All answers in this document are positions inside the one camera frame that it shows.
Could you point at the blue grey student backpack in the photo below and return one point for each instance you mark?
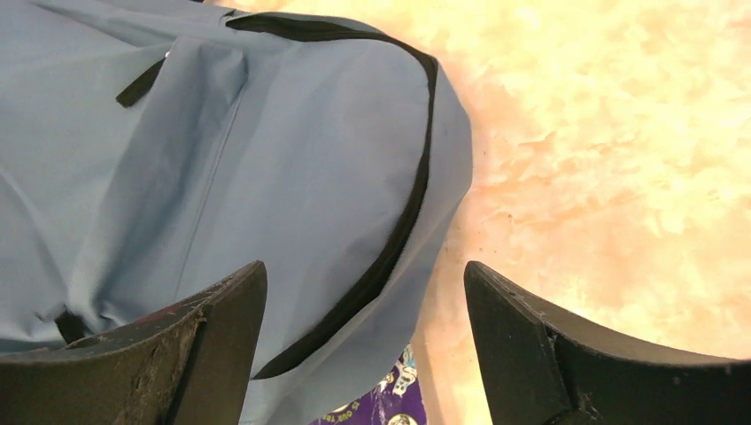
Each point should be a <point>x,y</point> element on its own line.
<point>150,149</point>

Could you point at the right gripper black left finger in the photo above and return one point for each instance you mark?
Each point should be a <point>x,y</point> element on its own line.
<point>188,363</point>

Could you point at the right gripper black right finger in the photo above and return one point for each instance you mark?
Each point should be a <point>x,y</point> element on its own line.
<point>542,364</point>

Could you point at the purple game card pack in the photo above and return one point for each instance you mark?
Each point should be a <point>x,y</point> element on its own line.
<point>395,400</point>

